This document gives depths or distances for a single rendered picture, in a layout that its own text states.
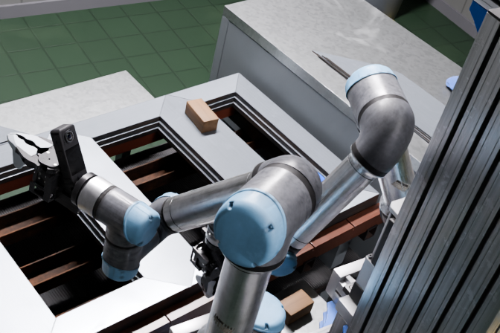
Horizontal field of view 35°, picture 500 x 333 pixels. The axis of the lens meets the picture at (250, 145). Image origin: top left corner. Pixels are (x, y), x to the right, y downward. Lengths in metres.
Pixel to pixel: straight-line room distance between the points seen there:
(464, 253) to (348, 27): 1.88
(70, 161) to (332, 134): 1.39
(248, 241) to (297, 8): 1.97
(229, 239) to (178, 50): 3.45
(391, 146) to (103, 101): 1.52
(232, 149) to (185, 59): 2.01
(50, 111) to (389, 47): 1.26
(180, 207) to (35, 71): 2.85
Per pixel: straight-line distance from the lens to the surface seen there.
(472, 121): 1.28
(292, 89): 2.87
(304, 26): 3.05
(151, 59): 4.58
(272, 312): 1.68
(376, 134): 1.66
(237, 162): 2.61
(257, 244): 1.28
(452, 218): 1.36
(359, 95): 1.74
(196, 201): 1.56
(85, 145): 2.58
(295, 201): 1.31
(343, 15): 3.20
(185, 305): 2.22
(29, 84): 4.29
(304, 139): 2.78
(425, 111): 2.76
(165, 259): 2.26
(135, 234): 1.51
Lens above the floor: 2.53
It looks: 38 degrees down
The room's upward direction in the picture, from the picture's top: 15 degrees clockwise
